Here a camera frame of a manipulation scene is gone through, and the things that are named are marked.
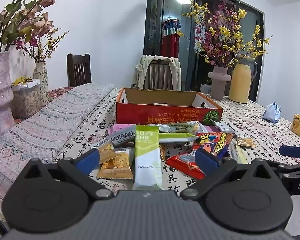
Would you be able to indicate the small orange snack packet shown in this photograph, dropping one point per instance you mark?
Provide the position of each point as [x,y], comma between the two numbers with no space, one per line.
[246,142]

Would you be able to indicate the beige jacket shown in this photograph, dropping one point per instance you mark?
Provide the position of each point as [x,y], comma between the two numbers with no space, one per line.
[175,75]

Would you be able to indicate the yellow magenta flower sprigs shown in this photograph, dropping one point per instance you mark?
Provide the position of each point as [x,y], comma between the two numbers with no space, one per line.
[45,45]

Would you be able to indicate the slatted wooden chair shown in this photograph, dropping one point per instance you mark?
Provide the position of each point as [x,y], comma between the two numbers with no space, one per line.
[160,76]

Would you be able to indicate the yellow pink blossom branches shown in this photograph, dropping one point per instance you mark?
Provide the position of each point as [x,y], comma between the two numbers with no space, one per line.
[222,35]

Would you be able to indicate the folded patterned blanket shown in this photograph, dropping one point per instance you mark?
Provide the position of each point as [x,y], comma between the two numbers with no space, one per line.
[40,130]

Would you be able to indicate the blue white plastic bag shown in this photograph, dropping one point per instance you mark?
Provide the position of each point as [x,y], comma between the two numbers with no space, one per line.
[271,113]

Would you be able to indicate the yellow thermos jug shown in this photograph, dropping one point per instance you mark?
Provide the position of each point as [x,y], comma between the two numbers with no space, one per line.
[241,85]

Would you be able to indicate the green stick packet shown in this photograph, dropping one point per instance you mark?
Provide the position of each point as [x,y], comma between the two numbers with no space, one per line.
[177,137]

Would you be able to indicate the yellow flower sprig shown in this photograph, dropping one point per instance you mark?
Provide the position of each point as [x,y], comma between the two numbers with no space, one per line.
[21,80]

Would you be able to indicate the pink snack packet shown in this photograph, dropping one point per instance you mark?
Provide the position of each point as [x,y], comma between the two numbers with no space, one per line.
[211,129]
[120,128]

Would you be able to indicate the red blue chip bag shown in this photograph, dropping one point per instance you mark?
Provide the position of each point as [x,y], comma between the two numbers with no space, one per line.
[215,142]

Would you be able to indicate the dark wooden chair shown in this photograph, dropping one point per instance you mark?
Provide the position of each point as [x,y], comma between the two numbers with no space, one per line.
[78,70]

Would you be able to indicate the mauve collared vase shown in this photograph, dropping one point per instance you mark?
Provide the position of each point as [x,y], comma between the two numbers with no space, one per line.
[218,85]

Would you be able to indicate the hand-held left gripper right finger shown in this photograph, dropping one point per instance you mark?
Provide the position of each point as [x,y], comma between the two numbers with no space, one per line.
[207,159]

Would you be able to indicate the green white bar packet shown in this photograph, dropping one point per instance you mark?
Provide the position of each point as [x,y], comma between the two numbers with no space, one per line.
[147,160]

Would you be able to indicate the silver orange oat crisp packet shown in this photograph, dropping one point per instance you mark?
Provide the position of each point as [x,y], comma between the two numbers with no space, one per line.
[105,151]
[121,138]

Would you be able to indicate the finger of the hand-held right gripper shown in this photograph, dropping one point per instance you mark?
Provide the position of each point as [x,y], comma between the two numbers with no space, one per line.
[292,151]
[287,168]

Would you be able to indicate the pink vase with flowers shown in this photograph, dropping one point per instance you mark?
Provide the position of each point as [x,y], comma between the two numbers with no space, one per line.
[190,80]

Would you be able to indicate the large pink textured vase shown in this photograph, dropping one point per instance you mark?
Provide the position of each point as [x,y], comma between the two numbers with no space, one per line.
[0,97]

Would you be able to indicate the red blue hanging garment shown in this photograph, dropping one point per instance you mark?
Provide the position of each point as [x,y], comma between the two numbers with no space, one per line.
[170,42]

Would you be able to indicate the dried pink rose bouquet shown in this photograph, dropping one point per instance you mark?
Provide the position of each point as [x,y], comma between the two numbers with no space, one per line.
[27,17]

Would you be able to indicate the white cracker packet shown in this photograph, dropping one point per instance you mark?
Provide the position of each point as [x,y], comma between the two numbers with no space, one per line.
[182,127]

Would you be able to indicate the clear yellowish packet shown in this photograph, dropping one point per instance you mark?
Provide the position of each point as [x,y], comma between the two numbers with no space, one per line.
[237,152]

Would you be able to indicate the red snack packet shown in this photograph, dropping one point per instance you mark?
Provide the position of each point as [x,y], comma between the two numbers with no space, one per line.
[182,163]

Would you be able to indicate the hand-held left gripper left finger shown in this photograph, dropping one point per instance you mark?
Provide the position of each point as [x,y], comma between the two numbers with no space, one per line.
[88,159]

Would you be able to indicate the red cardboard box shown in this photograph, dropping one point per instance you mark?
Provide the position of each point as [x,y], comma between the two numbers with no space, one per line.
[165,115]

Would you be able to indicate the dark red patterned cloth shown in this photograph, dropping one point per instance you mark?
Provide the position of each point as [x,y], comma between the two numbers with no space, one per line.
[60,92]

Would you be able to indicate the small speckled vase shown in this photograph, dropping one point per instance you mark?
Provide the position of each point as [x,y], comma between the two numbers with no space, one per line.
[41,82]

